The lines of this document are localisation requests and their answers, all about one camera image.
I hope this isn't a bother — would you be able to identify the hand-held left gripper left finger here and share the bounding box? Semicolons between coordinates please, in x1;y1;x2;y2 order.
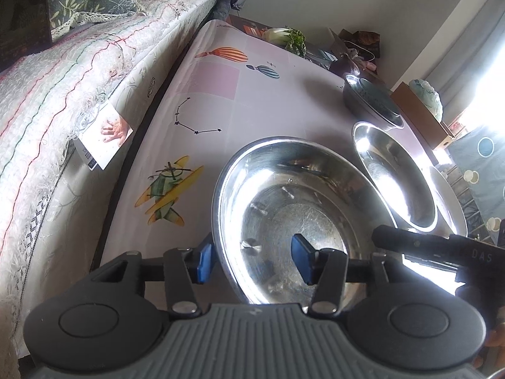
91;241;214;319

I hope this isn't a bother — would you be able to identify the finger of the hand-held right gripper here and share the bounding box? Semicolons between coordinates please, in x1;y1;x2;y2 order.
372;225;454;262

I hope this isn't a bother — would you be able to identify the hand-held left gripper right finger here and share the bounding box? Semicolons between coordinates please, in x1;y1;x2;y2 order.
291;234;399;317

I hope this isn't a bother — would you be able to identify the white ceramic plate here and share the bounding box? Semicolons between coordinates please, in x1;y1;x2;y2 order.
428;165;469;238

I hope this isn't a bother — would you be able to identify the medium stainless steel plate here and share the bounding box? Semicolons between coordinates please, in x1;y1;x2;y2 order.
352;122;439;233

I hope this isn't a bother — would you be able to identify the large stainless steel plate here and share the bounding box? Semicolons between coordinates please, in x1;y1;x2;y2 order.
211;136;400;305

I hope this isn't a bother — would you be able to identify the dark teal ceramic bowl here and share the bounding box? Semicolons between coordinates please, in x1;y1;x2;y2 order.
357;78;401;121

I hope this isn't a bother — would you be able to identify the person's right hand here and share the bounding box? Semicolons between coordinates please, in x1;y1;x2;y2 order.
471;309;505;370

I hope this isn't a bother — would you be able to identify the storage rack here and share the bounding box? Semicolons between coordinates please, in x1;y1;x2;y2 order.
436;161;494;242

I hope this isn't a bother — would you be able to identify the blue cloth with circles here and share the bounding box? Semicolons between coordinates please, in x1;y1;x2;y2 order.
445;124;505;246

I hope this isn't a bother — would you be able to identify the long cardboard box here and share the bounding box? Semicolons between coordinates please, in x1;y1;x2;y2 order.
390;81;455;151

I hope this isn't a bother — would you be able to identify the wrapped napa cabbage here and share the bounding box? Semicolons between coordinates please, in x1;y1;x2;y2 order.
408;78;445;123

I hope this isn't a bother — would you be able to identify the photo card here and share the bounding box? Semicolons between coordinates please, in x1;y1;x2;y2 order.
76;102;134;171

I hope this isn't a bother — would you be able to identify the red cabbage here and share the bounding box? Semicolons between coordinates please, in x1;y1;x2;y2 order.
329;55;362;78

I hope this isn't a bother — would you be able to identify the dark snack bag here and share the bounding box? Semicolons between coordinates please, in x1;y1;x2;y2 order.
351;30;382;58

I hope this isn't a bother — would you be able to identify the grey curtain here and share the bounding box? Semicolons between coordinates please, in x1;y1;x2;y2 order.
389;0;505;107

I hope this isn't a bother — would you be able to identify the open cardboard box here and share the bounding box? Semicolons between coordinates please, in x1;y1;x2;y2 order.
329;27;382;74

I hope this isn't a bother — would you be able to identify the bed with white quilted cover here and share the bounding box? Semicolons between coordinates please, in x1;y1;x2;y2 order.
0;0;230;364

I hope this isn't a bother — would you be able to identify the bok choy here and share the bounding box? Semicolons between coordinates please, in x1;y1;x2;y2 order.
263;27;308;56

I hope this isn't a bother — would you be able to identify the black tablet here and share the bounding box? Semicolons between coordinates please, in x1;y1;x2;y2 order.
0;0;53;72

